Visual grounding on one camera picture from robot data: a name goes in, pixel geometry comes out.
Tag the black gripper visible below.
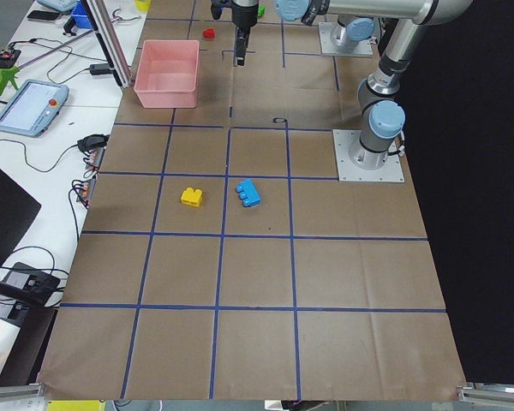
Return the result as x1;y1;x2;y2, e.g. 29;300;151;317
231;0;257;66

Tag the red toy block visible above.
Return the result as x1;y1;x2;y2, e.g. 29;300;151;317
202;27;216;39

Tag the blue toy block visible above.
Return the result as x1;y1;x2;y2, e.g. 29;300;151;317
236;179;261;207

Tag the yellow toy block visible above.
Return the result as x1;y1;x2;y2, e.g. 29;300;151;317
180;187;203;207

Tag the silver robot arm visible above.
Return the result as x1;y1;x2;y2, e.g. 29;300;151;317
275;1;471;170
332;15;375;46

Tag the pink plastic box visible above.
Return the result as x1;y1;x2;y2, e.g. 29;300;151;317
134;39;200;109

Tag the black power adapter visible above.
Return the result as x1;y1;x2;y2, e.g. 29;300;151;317
88;63;111;76

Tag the blue plastic bin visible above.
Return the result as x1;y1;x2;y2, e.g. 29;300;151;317
71;1;93;29

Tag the black smartphone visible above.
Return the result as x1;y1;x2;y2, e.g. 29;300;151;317
27;10;61;22

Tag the teach pendant tablet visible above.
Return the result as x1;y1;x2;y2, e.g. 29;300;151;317
0;80;69;137

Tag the brown paper table cover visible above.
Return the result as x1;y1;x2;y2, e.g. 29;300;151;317
39;1;464;401

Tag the black laptop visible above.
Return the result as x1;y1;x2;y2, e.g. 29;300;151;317
0;169;41;266

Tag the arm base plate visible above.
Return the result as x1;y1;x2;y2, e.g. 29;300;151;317
332;129;404;183
319;22;373;58

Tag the aluminium frame post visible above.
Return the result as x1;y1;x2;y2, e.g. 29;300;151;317
81;0;132;89

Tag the green handled grabber tool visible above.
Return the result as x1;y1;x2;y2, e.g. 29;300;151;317
0;30;95;97

